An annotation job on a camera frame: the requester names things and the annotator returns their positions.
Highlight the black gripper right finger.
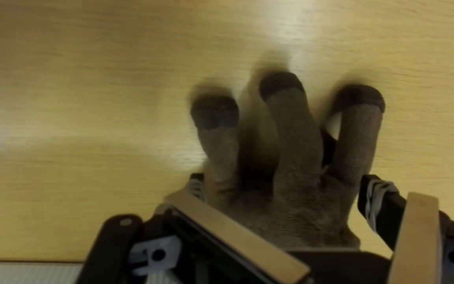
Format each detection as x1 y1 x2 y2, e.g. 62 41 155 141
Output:
357 174 454 284

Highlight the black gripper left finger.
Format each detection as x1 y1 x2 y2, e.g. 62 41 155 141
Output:
76 172 313 284

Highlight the brown plush toy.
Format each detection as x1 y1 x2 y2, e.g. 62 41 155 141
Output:
190 70 389 253

